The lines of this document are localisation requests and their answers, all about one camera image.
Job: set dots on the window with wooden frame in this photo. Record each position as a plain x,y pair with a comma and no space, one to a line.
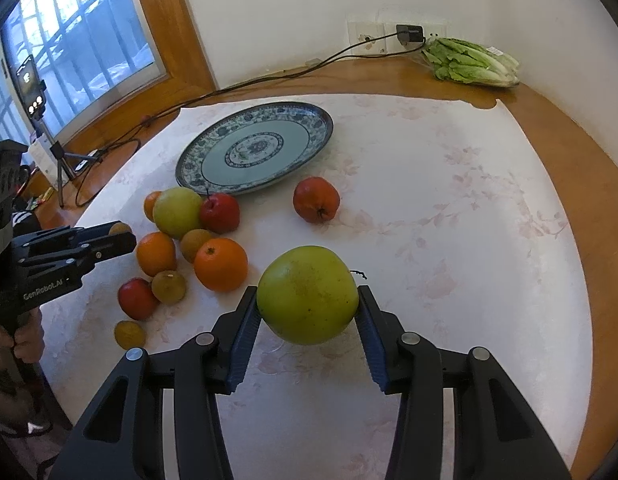
108,65

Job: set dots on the brown kiwi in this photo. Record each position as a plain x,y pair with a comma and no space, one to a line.
169,287
119,227
192,241

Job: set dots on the person's left hand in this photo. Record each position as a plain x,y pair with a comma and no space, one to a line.
27,343

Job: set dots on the phone on tripod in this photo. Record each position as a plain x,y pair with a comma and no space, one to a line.
31,90

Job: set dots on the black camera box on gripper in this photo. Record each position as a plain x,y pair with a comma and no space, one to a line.
13,177

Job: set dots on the green lettuce in bag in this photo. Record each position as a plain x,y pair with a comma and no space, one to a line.
464,62

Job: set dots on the blue patterned oval plate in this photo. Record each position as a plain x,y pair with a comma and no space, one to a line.
254,148

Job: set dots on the red apple with stem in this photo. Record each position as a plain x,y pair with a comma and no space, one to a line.
220,213

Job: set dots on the large green pomelo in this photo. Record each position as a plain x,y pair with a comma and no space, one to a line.
307,295

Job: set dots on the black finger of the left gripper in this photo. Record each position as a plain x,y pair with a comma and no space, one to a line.
51,272
67,242

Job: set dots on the large orange front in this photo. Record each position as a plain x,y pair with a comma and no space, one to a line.
221,264

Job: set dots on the white wall socket plate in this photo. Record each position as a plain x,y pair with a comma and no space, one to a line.
376,39

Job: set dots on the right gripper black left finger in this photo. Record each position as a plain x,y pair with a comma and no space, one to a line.
119,435

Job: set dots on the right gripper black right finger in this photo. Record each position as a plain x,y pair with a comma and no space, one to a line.
496,433

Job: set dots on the small orange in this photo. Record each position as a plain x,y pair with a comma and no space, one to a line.
149,204

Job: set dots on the white floral tablecloth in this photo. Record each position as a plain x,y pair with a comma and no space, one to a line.
408,305

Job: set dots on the green pear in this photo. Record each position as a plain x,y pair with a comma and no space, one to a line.
176,212

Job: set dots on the black power adapter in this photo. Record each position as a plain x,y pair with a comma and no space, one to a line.
410,34

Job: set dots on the small yellow-brown kiwi bottom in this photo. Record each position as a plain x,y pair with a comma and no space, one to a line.
129,334

